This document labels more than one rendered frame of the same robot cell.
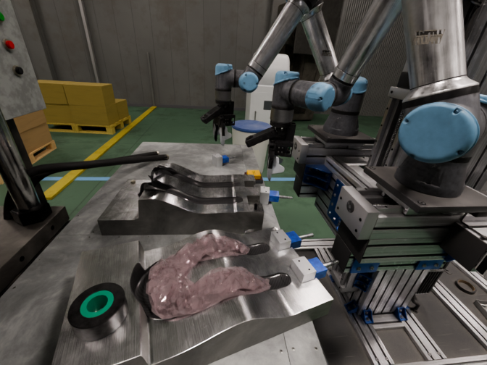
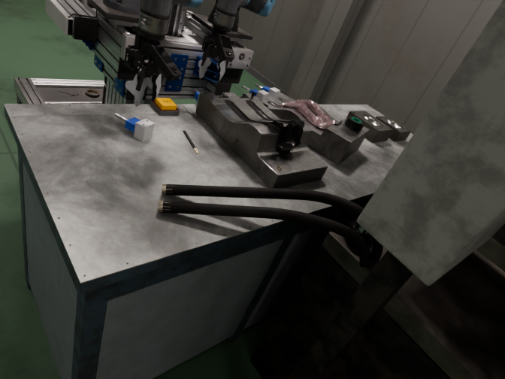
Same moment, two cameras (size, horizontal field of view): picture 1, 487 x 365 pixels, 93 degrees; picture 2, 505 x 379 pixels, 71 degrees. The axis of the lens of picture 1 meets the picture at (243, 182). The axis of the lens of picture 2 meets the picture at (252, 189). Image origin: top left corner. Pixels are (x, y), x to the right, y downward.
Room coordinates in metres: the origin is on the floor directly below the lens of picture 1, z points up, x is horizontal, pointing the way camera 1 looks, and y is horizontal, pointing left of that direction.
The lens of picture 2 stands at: (1.51, 1.11, 1.42)
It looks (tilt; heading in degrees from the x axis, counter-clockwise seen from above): 34 degrees down; 226
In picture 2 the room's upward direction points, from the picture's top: 22 degrees clockwise
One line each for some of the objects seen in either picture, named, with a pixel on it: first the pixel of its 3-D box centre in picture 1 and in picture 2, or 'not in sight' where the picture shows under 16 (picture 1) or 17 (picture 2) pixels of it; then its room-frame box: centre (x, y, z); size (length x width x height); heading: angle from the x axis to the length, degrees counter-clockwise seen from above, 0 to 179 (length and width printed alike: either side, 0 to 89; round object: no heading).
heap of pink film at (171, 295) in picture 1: (207, 267); (309, 110); (0.36, 0.07, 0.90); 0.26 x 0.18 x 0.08; 114
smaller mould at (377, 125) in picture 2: not in sight; (368, 125); (-0.10, 0.08, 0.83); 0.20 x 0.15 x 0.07; 97
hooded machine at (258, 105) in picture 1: (267, 101); not in sight; (4.03, -0.29, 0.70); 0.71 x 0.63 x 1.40; 6
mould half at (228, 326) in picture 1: (207, 283); (306, 118); (0.35, 0.07, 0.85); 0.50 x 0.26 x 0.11; 114
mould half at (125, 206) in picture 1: (188, 195); (261, 129); (0.69, 0.19, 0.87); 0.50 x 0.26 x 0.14; 97
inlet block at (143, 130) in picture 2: (225, 158); (131, 123); (1.15, 0.11, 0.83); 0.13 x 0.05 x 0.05; 124
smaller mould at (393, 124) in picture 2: not in sight; (391, 128); (-0.31, 0.08, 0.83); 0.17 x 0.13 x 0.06; 97
